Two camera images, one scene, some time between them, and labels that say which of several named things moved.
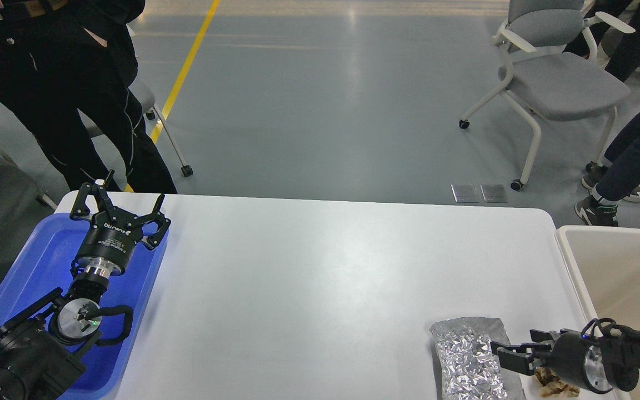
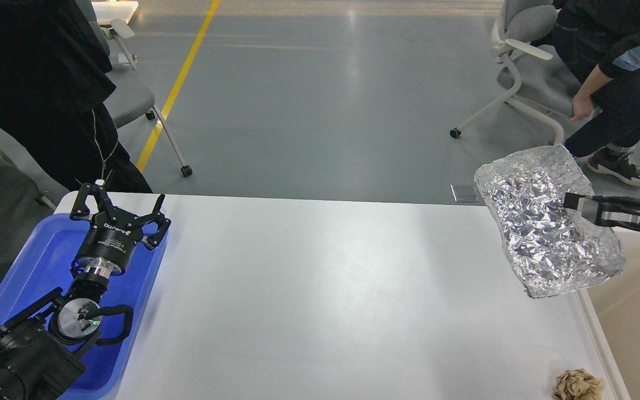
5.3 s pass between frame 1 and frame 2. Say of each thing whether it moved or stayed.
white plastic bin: stayed
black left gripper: stayed
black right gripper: moved
